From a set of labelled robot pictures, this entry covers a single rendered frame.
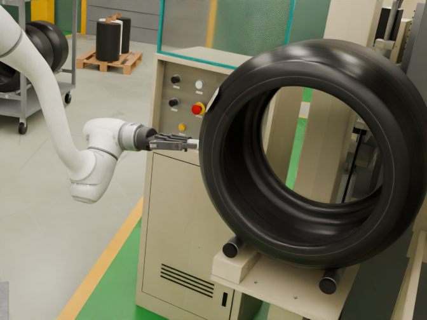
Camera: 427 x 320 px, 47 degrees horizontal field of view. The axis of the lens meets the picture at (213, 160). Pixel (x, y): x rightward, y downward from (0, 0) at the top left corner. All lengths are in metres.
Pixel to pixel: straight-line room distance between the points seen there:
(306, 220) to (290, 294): 0.26
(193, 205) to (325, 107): 0.85
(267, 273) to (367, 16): 0.80
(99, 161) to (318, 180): 0.69
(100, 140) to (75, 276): 1.36
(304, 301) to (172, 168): 0.96
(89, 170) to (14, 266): 1.49
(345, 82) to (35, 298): 1.98
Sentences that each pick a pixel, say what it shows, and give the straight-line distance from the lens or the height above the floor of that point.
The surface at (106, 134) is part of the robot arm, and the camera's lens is 1.57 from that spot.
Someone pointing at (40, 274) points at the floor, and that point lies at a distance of 2.84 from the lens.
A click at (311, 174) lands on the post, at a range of 1.62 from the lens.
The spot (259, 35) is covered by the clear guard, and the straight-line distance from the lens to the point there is 1.89.
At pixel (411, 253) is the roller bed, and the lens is 1.58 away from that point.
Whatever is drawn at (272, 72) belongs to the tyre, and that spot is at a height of 1.41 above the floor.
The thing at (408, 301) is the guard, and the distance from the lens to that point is 1.20.
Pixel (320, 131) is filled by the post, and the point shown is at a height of 1.19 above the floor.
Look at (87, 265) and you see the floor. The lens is 2.89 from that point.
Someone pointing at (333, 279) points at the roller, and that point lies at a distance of 1.34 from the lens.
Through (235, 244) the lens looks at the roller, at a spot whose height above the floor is 0.92.
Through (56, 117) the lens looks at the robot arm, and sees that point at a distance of 1.42.
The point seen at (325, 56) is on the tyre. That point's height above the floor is 1.47.
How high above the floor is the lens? 1.63
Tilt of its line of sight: 21 degrees down
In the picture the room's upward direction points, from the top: 7 degrees clockwise
